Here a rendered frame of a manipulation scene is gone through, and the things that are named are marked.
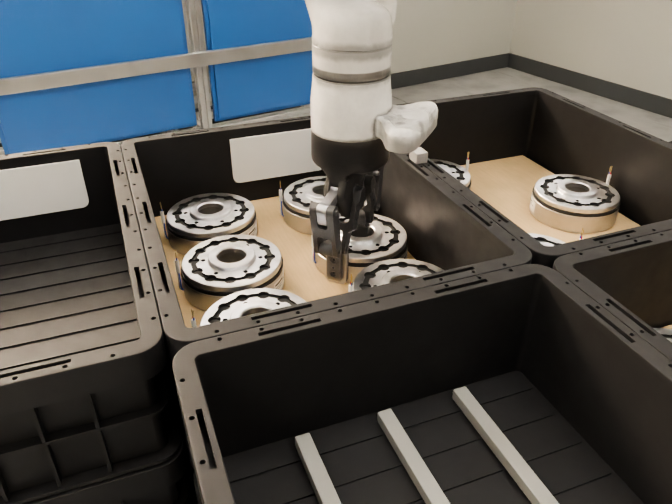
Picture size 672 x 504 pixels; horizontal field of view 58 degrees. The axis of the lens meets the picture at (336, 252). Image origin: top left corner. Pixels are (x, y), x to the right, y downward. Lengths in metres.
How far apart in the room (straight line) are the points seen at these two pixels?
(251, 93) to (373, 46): 2.16
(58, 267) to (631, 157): 0.69
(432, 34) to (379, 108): 3.76
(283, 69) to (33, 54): 0.97
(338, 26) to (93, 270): 0.38
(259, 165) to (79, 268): 0.25
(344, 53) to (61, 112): 2.01
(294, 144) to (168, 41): 1.74
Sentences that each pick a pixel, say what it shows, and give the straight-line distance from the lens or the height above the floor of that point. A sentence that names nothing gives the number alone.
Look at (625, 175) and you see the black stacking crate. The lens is 0.85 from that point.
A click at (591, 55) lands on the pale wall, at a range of 4.39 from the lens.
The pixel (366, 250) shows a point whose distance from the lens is 0.64.
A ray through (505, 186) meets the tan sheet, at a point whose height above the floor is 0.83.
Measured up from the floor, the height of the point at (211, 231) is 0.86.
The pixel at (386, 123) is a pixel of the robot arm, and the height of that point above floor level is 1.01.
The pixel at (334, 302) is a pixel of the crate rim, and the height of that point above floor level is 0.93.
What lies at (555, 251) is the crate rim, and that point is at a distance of 0.54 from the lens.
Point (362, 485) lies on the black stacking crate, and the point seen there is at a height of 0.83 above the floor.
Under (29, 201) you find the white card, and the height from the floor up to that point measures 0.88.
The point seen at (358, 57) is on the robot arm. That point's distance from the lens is 0.53.
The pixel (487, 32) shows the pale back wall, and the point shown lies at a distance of 4.64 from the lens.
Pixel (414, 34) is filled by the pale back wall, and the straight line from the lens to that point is 4.21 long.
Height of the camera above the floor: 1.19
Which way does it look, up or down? 32 degrees down
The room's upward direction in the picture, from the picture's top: straight up
